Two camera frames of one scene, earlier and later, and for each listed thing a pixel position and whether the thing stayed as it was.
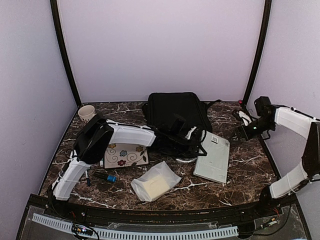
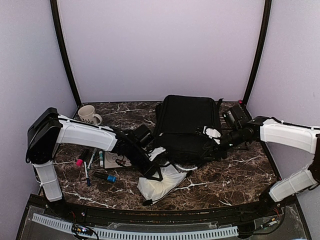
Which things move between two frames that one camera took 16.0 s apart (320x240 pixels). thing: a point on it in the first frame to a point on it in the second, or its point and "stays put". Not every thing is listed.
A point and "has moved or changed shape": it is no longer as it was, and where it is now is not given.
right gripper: (242, 129) to (215, 150)
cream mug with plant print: (86, 112) stays put
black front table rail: (285, 204) stays put
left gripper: (192, 148) to (143, 172)
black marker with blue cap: (108, 178) stays put
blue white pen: (88, 179) stays put
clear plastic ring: (187, 161) to (187, 169)
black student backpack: (158, 113) has moved or changed shape
